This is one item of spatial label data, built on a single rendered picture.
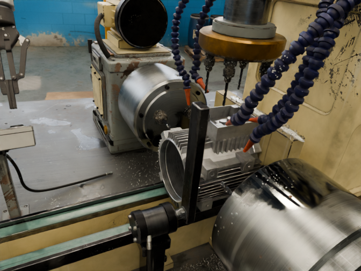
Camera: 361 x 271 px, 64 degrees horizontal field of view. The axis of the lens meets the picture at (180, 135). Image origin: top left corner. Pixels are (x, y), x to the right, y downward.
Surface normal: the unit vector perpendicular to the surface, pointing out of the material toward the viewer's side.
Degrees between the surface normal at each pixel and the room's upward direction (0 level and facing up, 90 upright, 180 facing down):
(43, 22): 90
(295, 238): 39
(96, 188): 0
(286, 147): 90
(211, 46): 90
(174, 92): 90
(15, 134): 63
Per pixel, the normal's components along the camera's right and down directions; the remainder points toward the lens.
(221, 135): 0.44, 0.47
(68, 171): 0.07, -0.87
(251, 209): -0.64, -0.43
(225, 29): -0.70, 0.30
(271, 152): -0.89, 0.16
